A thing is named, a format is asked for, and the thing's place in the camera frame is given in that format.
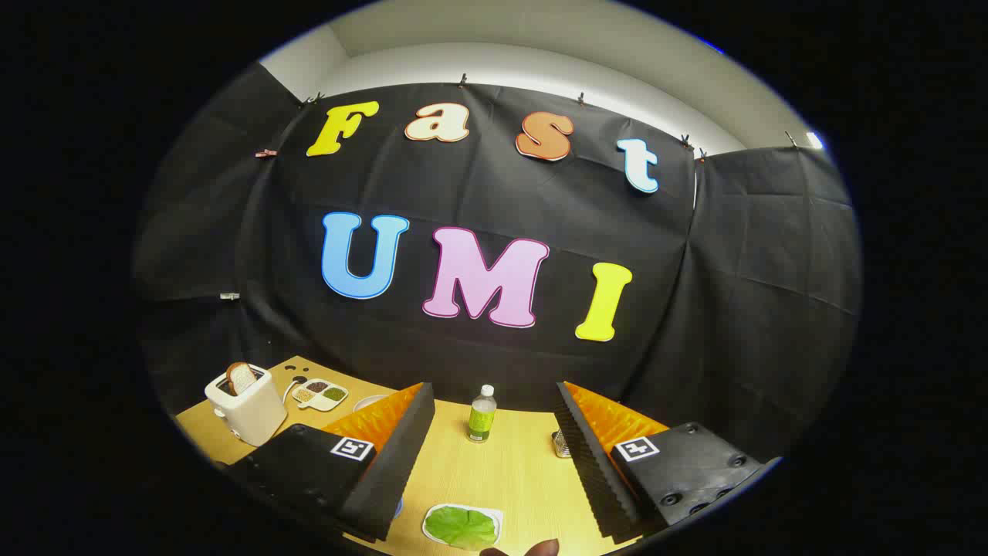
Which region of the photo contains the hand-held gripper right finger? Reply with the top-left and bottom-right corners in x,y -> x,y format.
554,381 -> 782,545

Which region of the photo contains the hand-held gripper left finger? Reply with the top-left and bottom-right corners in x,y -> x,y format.
224,381 -> 437,543

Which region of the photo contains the green lettuce leaf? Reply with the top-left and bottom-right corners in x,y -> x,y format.
425,506 -> 497,551

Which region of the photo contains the bread slice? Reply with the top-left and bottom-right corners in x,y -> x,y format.
226,362 -> 259,396

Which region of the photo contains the green label plastic bottle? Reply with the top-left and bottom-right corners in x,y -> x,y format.
467,385 -> 498,443

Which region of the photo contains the white divided dish with beans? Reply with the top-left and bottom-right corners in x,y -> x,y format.
292,378 -> 349,412

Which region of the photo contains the small white flat plate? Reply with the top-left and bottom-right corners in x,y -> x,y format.
421,503 -> 504,551

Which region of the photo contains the white toaster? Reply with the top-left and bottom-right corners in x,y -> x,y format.
205,364 -> 288,447

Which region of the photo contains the black backdrop cloth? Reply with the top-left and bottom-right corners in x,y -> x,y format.
133,63 -> 863,464

